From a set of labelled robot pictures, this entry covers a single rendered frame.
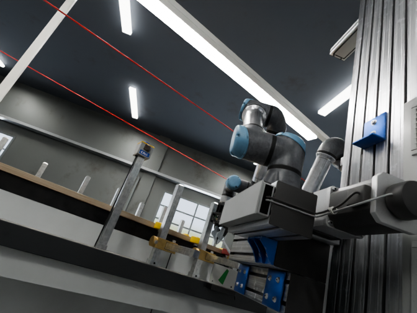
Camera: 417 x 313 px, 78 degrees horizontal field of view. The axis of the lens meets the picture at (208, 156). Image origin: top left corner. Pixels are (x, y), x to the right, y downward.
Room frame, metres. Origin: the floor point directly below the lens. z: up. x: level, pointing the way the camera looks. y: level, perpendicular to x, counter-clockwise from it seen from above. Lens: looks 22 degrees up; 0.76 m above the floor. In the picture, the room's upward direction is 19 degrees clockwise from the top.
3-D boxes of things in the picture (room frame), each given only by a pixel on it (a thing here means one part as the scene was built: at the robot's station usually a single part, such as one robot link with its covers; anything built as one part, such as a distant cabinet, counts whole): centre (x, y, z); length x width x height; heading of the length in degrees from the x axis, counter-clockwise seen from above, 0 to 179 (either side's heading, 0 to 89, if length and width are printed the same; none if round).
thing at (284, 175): (0.82, -0.27, 1.09); 0.15 x 0.15 x 0.10
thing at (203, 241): (1.48, -0.12, 0.87); 0.04 x 0.04 x 0.48; 29
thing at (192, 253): (1.32, 0.03, 0.80); 0.44 x 0.03 x 0.04; 29
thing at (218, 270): (1.57, -0.33, 0.75); 0.26 x 0.01 x 0.10; 119
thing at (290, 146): (0.82, -0.26, 1.20); 0.13 x 0.12 x 0.14; 86
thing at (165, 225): (1.36, 0.09, 0.88); 0.04 x 0.04 x 0.48; 29
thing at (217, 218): (1.41, -0.17, 1.04); 0.09 x 0.08 x 0.12; 139
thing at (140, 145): (1.23, 0.32, 1.18); 0.07 x 0.07 x 0.08; 29
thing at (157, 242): (1.37, 0.07, 0.80); 0.14 x 0.06 x 0.05; 119
